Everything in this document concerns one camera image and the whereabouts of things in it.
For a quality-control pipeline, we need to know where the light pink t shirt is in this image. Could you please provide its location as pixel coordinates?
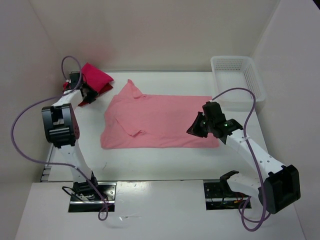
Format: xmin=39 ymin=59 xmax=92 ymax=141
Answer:
xmin=100 ymin=80 xmax=220 ymax=149

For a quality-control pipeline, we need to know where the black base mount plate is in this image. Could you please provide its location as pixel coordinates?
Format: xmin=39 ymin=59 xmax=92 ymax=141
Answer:
xmin=203 ymin=179 xmax=248 ymax=211
xmin=61 ymin=182 xmax=117 ymax=213

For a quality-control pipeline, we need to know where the white plastic basket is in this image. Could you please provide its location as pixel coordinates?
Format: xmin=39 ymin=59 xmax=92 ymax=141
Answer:
xmin=210 ymin=56 xmax=266 ymax=102

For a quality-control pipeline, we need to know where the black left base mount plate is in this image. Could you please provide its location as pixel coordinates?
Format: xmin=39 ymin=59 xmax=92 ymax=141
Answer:
xmin=61 ymin=182 xmax=117 ymax=213

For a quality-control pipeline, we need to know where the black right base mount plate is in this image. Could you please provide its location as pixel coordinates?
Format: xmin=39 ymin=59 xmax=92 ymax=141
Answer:
xmin=203 ymin=179 xmax=248 ymax=211

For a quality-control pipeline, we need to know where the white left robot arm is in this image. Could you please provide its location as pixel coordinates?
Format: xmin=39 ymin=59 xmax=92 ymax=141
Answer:
xmin=41 ymin=72 xmax=100 ymax=201

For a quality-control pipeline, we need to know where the magenta t shirt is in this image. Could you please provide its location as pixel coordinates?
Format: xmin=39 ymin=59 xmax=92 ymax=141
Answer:
xmin=81 ymin=63 xmax=114 ymax=95

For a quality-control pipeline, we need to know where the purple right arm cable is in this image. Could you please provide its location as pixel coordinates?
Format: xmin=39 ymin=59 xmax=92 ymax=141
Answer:
xmin=211 ymin=87 xmax=272 ymax=231

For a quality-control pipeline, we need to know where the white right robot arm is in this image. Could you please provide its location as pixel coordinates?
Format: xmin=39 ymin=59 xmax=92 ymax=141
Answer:
xmin=187 ymin=101 xmax=301 ymax=214

